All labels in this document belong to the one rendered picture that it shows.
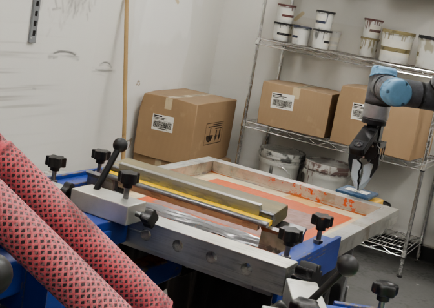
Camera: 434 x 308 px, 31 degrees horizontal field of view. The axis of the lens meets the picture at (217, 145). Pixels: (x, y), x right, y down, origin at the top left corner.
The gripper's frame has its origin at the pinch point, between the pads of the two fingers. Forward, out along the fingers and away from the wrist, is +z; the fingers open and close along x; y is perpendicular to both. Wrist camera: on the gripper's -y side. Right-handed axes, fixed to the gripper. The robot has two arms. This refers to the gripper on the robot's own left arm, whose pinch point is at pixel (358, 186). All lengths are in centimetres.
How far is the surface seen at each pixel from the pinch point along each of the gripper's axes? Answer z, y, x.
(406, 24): -51, 290, 77
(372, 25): -46, 269, 92
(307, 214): 2.7, -35.6, 0.9
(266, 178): 0.1, -21.0, 20.0
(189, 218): 2, -70, 15
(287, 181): -0.6, -21.0, 13.7
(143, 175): -7, -80, 23
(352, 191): 1.3, -2.2, 0.6
